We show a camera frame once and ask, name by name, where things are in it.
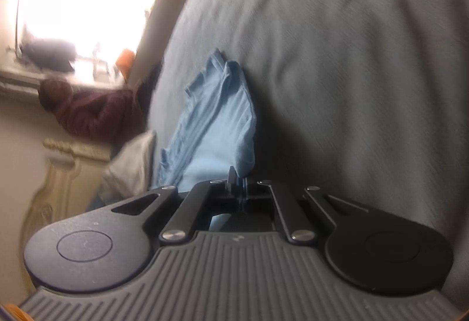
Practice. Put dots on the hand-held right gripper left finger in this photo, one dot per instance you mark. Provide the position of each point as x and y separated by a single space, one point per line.
231 185

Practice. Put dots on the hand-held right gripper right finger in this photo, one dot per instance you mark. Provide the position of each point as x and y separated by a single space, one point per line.
256 186

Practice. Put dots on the light blue printed t-shirt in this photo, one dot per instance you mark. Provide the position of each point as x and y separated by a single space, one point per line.
212 123

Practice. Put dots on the white folded shirt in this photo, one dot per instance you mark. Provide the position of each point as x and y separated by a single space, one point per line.
132 167

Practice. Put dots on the orange plastic bag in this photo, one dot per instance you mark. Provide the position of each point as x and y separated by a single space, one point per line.
124 63

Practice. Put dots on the grey bed blanket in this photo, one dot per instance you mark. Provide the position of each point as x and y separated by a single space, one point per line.
348 50

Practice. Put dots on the cream carved headboard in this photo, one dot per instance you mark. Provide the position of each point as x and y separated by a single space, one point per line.
62 196

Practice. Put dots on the dark cloth bundle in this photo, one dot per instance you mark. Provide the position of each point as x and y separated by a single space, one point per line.
47 53

